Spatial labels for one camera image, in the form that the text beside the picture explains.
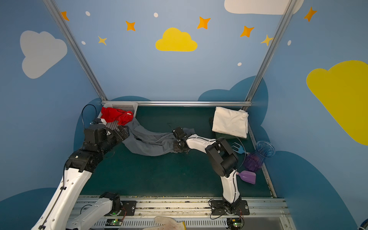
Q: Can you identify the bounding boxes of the grey t shirt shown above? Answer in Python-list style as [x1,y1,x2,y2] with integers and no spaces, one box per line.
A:
[122,118,190,157]

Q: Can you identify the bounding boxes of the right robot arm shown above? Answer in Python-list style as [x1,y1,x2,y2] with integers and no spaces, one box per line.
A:
[172,127,242,213]

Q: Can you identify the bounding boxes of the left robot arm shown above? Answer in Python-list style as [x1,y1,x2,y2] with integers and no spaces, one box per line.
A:
[33,123,129,230]

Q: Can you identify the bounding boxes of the red t shirt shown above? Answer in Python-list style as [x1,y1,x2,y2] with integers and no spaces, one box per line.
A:
[101,107,134,126]

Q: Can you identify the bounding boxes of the white plastic laundry basket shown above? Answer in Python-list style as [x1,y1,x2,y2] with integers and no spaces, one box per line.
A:
[98,103,138,129]

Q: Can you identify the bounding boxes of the folded white t shirt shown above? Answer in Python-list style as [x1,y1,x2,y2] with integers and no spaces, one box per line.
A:
[212,106,249,139]

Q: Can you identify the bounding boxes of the white work glove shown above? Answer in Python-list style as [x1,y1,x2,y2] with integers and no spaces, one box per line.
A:
[143,216,187,230]

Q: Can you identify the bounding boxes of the left circuit board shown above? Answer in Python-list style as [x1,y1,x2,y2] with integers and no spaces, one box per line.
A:
[105,219,122,227]

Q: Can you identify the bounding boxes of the circuit board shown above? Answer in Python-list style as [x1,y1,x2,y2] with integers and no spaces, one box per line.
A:
[226,218,243,230]
[105,219,122,227]

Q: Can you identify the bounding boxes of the right circuit board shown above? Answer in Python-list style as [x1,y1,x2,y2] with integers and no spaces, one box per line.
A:
[226,218,243,230]

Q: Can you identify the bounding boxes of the horizontal aluminium frame bar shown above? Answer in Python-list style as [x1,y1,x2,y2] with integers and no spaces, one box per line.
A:
[102,101,252,107]

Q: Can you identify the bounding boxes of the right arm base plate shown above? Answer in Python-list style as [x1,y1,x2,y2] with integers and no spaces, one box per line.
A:
[209,199,250,216]

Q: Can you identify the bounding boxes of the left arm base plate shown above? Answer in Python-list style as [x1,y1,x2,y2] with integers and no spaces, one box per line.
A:
[106,200,137,217]

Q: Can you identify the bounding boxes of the purple scoop pink handle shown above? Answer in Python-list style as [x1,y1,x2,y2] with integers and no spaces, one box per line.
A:
[237,171,256,185]

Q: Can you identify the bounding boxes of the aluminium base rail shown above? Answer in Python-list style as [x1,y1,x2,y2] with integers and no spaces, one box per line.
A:
[69,195,296,230]

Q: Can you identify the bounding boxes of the right aluminium frame post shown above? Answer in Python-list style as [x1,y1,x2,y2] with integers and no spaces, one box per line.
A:
[244,0,298,106]

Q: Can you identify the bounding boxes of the aluminium frame post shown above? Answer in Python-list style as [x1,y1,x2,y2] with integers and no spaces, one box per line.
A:
[244,0,298,106]
[43,0,108,101]

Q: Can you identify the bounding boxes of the left aluminium frame post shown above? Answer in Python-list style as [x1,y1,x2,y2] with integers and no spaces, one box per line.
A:
[43,0,108,101]

